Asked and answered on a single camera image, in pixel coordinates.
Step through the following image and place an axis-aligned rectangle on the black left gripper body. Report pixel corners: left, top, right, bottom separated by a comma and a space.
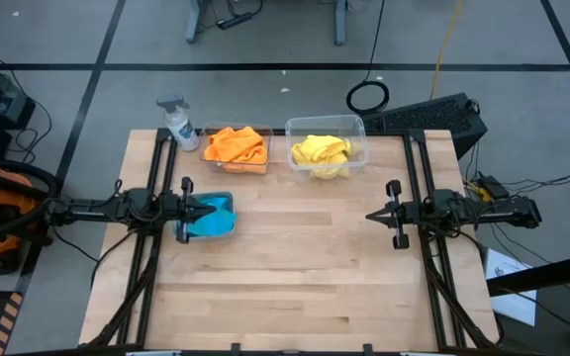
160, 176, 195, 245

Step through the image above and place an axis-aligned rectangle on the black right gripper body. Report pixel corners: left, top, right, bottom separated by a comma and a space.
385, 179, 425, 250

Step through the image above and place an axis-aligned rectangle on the small blue microfiber towel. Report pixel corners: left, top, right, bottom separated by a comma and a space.
185, 196, 238, 237

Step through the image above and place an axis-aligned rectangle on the grey plastic basket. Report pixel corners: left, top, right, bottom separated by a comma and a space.
171, 191, 238, 242

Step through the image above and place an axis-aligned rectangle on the white spray bottle grey trigger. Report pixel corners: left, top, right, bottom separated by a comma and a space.
154, 94, 201, 152

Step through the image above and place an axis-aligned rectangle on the black power adapter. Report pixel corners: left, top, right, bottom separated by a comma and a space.
477, 173, 512, 202

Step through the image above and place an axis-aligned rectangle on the tall clear plastic bin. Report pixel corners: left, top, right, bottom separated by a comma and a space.
284, 114, 371, 182

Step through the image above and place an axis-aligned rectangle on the black keyboard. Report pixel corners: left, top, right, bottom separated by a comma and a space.
361, 92, 489, 160

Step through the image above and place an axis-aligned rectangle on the shallow clear plastic bin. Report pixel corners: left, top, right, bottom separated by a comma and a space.
198, 122, 274, 175

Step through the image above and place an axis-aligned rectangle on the white paper sheet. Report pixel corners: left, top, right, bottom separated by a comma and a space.
483, 248, 538, 327

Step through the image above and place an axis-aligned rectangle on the grey desk leg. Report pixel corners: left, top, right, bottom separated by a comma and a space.
185, 0, 205, 45
333, 0, 351, 46

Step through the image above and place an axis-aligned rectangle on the black power strip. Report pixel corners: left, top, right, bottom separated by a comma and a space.
214, 10, 252, 30

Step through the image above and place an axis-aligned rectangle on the black aluminium table frame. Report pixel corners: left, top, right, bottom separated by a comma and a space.
86, 127, 507, 356

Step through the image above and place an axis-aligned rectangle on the black coiled cable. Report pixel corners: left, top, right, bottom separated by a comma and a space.
345, 0, 391, 116

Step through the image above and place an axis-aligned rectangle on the yellow cable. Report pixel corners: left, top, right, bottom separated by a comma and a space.
428, 0, 466, 100

